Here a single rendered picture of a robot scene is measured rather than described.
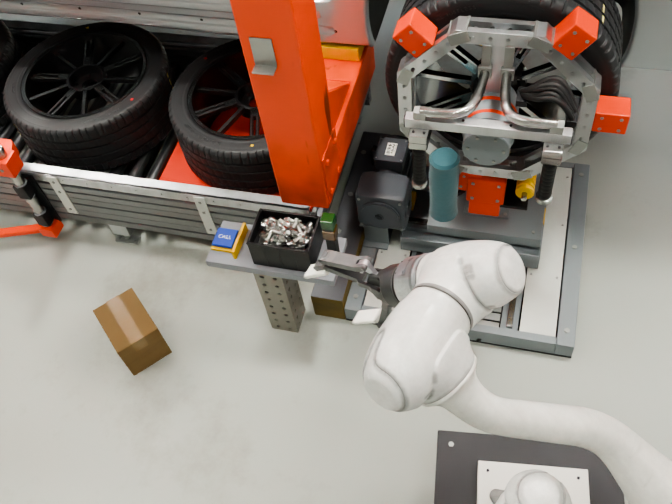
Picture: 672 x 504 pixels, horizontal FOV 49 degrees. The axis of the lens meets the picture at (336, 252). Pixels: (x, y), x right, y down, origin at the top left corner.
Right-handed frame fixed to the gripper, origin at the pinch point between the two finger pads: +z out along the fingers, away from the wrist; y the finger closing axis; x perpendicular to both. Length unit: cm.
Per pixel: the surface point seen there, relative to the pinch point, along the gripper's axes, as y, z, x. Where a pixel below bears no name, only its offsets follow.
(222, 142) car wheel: 8, 116, -75
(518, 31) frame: -8, 3, -92
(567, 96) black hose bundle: -26, -3, -84
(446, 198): -40, 45, -74
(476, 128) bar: -18, 14, -70
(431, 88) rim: -18, 49, -103
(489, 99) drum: -20, 19, -87
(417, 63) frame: -1, 29, -84
